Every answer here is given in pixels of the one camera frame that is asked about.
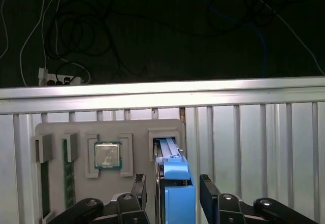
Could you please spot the grey parts rack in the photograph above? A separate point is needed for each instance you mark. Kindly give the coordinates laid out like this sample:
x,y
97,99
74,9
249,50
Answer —
x,y
106,128

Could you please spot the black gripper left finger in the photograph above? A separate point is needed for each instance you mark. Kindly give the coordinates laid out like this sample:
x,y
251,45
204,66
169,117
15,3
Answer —
x,y
137,203

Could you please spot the hard disk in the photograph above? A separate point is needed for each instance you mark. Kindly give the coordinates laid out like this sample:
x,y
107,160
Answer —
x,y
177,170

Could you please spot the green RAM stick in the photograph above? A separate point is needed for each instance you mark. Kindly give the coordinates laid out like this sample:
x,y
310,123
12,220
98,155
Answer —
x,y
68,183

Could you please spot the silver CPU chip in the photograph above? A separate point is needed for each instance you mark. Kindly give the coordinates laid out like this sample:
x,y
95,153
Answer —
x,y
108,155

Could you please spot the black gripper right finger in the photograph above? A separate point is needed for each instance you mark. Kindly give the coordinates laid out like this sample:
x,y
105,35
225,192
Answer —
x,y
228,208

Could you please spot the white power strip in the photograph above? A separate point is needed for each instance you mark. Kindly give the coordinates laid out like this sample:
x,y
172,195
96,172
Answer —
x,y
61,78

